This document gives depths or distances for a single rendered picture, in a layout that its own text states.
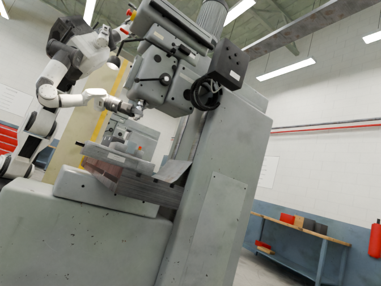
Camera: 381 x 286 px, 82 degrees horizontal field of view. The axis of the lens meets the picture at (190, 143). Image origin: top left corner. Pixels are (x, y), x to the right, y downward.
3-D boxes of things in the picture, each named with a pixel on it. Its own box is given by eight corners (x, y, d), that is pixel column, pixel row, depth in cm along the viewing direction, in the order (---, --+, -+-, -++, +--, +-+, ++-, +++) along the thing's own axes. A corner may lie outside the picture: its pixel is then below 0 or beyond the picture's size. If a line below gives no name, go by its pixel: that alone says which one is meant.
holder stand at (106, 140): (102, 161, 147) (114, 134, 151) (94, 158, 164) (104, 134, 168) (119, 167, 154) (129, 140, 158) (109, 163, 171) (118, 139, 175)
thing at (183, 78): (166, 100, 125) (181, 62, 131) (151, 107, 146) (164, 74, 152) (193, 114, 134) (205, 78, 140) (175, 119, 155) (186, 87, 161)
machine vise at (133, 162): (81, 154, 98) (92, 131, 100) (79, 154, 111) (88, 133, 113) (151, 177, 114) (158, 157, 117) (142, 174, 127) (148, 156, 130)
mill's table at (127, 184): (113, 193, 65) (123, 167, 67) (80, 165, 172) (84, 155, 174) (178, 210, 76) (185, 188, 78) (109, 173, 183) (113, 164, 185)
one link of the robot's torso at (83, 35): (26, 53, 134) (53, 11, 116) (64, 43, 161) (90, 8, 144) (64, 92, 143) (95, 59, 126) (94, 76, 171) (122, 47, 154)
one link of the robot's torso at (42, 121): (18, 129, 147) (47, 70, 159) (47, 139, 159) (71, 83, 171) (24, 128, 137) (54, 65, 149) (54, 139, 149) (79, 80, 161)
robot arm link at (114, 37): (108, 25, 161) (94, 32, 152) (117, 25, 157) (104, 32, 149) (113, 42, 169) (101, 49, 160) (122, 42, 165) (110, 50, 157)
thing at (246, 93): (178, 68, 131) (188, 40, 135) (163, 78, 150) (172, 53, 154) (264, 122, 168) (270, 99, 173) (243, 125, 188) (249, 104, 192)
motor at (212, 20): (199, 28, 141) (213, -11, 147) (184, 41, 158) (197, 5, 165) (222, 46, 150) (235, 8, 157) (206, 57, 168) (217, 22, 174)
